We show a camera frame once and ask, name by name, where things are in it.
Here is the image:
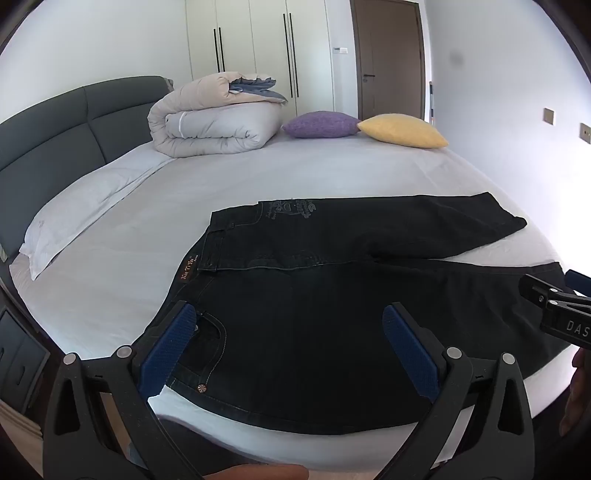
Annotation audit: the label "person's left hand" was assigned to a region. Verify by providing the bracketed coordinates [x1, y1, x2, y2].
[205, 464, 310, 480]

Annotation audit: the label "upper wall switch plate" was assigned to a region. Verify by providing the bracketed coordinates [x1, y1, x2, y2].
[543, 108, 554, 125]

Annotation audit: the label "dark bedside nightstand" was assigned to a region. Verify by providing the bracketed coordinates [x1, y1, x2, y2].
[0, 308, 49, 414]

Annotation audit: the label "brown wooden door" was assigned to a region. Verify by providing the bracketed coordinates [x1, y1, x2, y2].
[351, 1, 426, 120]

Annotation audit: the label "lower wall switch plate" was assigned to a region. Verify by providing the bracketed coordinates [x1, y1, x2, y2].
[579, 123, 591, 144]

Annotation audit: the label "purple cushion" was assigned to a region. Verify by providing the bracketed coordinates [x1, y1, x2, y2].
[283, 111, 359, 139]

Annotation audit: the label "folded beige grey duvet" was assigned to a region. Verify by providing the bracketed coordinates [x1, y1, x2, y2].
[147, 72, 287, 158]

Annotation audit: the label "white bed mattress sheet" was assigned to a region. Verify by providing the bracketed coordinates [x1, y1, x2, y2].
[8, 135, 575, 471]

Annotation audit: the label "yellow cushion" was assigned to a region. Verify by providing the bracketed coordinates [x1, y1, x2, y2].
[358, 113, 449, 149]

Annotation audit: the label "white wardrobe with black handles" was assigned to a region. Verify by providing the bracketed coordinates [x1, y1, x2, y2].
[185, 1, 358, 120]

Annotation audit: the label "wall switch plate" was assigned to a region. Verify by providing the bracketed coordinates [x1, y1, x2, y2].
[543, 108, 554, 125]
[579, 123, 591, 144]

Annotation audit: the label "white pillow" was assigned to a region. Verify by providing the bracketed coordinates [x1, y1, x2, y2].
[19, 144, 172, 280]

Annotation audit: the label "black denim pants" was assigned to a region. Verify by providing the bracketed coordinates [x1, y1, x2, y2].
[157, 193, 566, 435]

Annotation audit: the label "person's right hand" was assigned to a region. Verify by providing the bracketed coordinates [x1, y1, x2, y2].
[559, 348, 590, 437]

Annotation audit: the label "dark grey upholstered headboard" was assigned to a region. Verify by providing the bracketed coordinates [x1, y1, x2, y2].
[1, 76, 170, 260]

